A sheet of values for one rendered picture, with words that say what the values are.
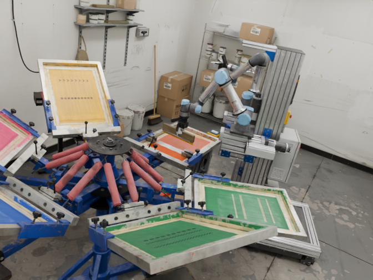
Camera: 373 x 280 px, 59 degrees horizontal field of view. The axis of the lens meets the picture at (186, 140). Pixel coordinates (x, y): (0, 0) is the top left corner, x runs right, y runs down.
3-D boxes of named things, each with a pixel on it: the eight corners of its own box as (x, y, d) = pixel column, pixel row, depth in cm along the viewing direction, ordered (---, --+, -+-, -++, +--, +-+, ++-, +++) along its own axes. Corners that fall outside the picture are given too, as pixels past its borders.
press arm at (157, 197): (263, 216, 260) (265, 210, 257) (265, 221, 254) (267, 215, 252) (106, 193, 252) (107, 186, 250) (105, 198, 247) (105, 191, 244)
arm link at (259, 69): (242, 101, 362) (255, 51, 339) (248, 99, 373) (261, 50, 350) (252, 104, 356) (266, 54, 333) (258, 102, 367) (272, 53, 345)
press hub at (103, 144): (98, 254, 310) (108, 123, 253) (131, 275, 294) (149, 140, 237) (65, 280, 278) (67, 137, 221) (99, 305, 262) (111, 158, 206)
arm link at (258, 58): (262, 60, 326) (226, 86, 357) (266, 60, 334) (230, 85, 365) (256, 50, 327) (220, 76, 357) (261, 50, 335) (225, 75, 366)
